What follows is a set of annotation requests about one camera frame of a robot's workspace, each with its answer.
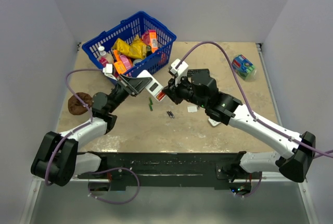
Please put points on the black TV remote control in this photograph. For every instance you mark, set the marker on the black TV remote control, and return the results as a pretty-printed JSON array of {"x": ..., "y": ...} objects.
[{"x": 191, "y": 72}]

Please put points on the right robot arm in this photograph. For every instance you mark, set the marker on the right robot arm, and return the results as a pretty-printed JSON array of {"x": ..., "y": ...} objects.
[{"x": 292, "y": 152}]

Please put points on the orange pink box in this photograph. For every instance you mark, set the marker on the orange pink box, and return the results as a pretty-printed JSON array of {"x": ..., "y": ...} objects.
[{"x": 150, "y": 39}]

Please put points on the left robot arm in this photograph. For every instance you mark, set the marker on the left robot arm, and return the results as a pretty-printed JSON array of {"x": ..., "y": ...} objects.
[{"x": 57, "y": 159}]

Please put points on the blue plastic shopping basket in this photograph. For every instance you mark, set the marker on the blue plastic shopping basket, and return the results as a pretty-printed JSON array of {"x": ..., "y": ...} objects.
[{"x": 127, "y": 30}]

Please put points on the blue green sponge pack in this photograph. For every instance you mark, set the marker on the blue green sponge pack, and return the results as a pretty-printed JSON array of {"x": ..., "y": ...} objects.
[{"x": 244, "y": 68}]

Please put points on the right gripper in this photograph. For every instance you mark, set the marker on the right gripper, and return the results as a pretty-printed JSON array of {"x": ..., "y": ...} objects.
[{"x": 172, "y": 90}]

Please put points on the white red remote control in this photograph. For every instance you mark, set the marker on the white red remote control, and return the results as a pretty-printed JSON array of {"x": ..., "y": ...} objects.
[{"x": 153, "y": 87}]

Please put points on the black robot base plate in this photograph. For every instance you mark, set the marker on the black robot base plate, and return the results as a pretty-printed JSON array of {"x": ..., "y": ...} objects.
[{"x": 220, "y": 171}]

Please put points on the yellow snack bag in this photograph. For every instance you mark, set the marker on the yellow snack bag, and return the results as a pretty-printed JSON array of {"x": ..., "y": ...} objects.
[{"x": 135, "y": 50}]

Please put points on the white grey remote control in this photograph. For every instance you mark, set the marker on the white grey remote control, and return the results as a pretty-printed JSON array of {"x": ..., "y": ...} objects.
[{"x": 213, "y": 122}]

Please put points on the brown crumpled cloth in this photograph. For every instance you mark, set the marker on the brown crumpled cloth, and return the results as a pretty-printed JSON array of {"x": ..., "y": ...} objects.
[{"x": 75, "y": 107}]

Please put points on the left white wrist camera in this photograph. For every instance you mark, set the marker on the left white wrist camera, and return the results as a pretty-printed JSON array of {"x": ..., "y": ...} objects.
[{"x": 108, "y": 70}]

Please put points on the white cap bottle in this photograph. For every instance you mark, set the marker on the white cap bottle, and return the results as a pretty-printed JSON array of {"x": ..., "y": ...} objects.
[{"x": 104, "y": 56}]

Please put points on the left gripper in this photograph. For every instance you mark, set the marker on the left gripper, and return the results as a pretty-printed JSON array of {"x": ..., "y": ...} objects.
[{"x": 135, "y": 85}]

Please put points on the white battery cover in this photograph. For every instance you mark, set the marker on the white battery cover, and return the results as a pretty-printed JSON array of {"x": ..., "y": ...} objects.
[{"x": 192, "y": 109}]

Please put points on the orange battery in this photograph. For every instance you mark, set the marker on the orange battery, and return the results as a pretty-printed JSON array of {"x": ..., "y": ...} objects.
[{"x": 161, "y": 96}]

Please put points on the small orange box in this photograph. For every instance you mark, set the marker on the small orange box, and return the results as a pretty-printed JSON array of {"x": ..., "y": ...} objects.
[{"x": 120, "y": 67}]

